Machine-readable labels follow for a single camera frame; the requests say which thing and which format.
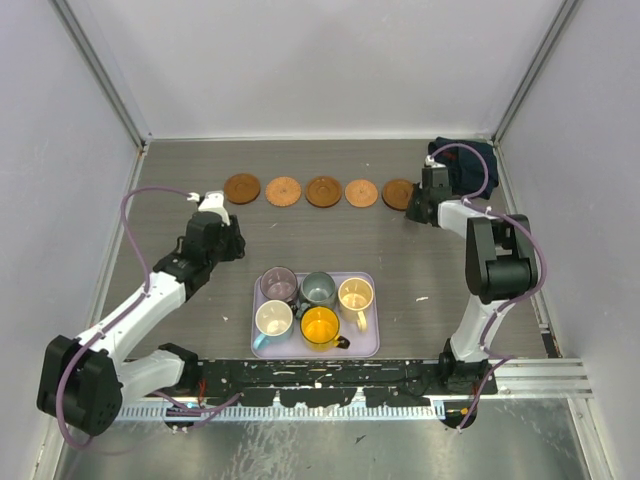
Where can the slotted cable duct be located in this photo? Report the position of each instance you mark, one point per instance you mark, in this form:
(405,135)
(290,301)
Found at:
(160,410)

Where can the grey ceramic mug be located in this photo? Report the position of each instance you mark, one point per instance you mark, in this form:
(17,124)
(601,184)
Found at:
(318,289)

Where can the lilac plastic tray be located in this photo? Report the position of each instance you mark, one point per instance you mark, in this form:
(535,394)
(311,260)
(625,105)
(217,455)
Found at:
(363,344)

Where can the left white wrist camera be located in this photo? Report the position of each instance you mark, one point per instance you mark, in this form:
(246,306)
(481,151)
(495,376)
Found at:
(211,201)

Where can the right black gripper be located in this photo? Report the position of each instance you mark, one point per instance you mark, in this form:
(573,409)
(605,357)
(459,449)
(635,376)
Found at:
(410,212)

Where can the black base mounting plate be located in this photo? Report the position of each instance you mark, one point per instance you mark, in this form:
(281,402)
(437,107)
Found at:
(323,383)

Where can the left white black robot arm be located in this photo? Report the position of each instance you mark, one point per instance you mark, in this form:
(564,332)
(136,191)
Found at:
(86,380)

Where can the white mug blue handle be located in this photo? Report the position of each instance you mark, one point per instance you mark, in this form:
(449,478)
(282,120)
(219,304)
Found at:
(274,321)

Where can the purple glass cup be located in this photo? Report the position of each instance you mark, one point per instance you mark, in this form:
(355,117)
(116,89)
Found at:
(279,283)

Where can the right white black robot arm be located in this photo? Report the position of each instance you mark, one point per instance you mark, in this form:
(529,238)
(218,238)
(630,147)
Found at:
(500,267)

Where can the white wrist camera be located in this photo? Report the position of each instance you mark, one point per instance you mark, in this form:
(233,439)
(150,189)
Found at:
(211,201)
(430,162)

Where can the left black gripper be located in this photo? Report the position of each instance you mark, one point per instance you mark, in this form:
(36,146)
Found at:
(235,241)

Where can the woven rattan coaster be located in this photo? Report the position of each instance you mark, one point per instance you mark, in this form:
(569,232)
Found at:
(283,191)
(361,193)

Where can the dark wooden coaster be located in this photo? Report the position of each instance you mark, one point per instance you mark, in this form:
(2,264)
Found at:
(242,188)
(323,191)
(396,194)

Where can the yellow glass mug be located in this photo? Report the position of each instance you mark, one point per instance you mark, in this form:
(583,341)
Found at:
(320,329)

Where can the dark blue folded cloth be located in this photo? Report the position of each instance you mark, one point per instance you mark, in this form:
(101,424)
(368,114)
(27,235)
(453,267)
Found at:
(465,169)

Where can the cream yellow mug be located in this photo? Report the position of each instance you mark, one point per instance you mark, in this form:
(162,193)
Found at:
(355,297)

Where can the aluminium front rail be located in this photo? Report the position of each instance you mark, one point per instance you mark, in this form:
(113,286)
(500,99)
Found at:
(533,378)

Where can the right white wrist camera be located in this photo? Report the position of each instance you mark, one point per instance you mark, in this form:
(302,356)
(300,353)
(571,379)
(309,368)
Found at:
(430,162)

